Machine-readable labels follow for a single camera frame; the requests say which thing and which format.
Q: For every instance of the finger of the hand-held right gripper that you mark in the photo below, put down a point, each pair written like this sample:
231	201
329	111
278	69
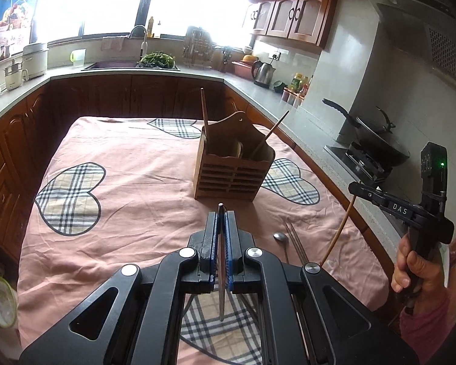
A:
364	194

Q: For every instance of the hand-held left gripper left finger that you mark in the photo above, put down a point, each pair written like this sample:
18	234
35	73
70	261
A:
212	243

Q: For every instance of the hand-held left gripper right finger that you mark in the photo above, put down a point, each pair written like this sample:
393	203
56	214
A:
231	251

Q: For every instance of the light wooden chopstick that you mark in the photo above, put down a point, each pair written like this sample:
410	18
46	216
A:
340	228

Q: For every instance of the metal spoon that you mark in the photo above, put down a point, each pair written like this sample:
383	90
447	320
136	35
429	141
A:
280	237

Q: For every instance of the metal chopstick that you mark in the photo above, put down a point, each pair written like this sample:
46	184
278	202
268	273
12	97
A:
222	304
293	241
300	244

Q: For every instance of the wooden utensil holder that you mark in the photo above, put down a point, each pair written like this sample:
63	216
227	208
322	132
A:
228	178

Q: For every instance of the person's right forearm pink sleeve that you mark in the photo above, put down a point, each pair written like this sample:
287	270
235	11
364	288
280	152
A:
425	327

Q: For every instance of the person's right hand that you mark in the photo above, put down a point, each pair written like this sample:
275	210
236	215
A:
406	270

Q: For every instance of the gas stove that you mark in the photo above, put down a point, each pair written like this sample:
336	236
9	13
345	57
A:
361	163

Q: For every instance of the black wok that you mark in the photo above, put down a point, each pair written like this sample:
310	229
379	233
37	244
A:
380	144

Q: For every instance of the pink tablecloth with plaid hearts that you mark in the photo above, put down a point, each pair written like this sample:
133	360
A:
136	197

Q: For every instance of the dark wooden chopstick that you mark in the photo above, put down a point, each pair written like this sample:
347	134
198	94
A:
271	133

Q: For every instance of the row of spice jars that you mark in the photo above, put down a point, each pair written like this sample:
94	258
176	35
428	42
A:
292	98

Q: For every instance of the red condiment bottle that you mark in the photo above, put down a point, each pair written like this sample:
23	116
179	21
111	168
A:
306	86

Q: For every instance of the yellow capped condiment bottle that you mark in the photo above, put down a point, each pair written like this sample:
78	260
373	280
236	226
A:
296	83

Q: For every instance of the stainless electric kettle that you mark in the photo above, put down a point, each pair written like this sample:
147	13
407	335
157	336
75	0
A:
264	74

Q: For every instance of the grey range hood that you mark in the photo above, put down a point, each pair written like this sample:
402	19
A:
410	26

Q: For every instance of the pink plastic basin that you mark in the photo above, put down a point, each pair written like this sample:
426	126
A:
243	69

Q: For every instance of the orange bowl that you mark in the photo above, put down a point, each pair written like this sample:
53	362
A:
249	58

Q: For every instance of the wooden upper cabinets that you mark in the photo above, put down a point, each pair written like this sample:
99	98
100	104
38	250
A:
300	15

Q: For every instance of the green leafy vegetables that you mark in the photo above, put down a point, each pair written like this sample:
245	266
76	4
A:
156	60

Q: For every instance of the metal dish rack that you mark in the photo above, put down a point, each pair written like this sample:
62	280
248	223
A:
197	47

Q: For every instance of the kitchen sink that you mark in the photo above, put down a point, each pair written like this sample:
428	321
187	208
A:
110	65

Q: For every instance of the chrome kitchen faucet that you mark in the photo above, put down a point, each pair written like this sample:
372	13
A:
142	42

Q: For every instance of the white round green-rimmed lid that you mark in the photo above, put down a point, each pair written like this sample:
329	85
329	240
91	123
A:
0	304

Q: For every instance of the yellow oil bottle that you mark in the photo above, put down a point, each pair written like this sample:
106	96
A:
151	28

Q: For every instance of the pale dish cloth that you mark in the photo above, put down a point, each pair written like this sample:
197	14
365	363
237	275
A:
112	43

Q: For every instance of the tall white rice cooker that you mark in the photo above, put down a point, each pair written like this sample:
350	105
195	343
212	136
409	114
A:
36	61

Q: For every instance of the small white electric pot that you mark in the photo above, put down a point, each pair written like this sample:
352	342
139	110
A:
15	76

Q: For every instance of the large kitchen window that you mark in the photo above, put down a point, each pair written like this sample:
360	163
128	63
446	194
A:
106	0

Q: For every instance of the wall power socket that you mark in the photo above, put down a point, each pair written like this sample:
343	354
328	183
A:
274	54

